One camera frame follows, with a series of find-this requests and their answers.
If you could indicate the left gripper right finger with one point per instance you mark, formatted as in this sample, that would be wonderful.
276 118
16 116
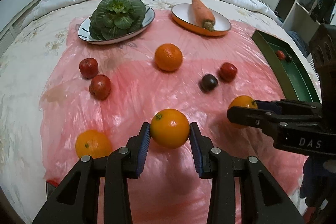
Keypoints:
262 198

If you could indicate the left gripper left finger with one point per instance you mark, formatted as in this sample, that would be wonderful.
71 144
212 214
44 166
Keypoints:
75 199

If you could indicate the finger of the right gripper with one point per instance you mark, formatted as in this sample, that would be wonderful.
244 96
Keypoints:
267 121
290 107

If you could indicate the yellow orange with stem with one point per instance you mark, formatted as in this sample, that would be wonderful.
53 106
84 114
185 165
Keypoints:
243 101

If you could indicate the dark plum front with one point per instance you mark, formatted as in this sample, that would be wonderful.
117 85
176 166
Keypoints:
288 58

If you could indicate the dark plum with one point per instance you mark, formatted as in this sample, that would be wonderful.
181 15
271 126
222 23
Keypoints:
288 58
208 83

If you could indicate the dark plum back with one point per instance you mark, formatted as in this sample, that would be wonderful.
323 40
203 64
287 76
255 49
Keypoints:
208 83

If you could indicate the small red fruit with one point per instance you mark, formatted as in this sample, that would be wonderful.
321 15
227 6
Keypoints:
88 68
100 87

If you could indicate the large tangerine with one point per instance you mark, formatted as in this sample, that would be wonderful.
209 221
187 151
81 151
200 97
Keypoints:
168 57

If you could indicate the green tray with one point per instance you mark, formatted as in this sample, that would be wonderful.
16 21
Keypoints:
293 78

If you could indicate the blue folded towel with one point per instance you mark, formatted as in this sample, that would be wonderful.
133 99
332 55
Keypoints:
303 47

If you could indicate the pink plastic sheet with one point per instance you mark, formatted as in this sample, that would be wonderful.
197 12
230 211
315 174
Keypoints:
139 90

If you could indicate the carrot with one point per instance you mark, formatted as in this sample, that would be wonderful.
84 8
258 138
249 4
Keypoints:
203 16

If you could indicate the orange rimmed plate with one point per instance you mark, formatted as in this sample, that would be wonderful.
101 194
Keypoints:
183 15

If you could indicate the floral bed sheet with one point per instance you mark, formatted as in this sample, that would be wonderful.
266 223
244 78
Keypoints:
25 69

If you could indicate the white patterned plate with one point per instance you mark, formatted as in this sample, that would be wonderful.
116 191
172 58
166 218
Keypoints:
83 31

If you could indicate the green leafy cabbage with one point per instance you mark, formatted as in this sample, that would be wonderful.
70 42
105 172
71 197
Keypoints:
115 18

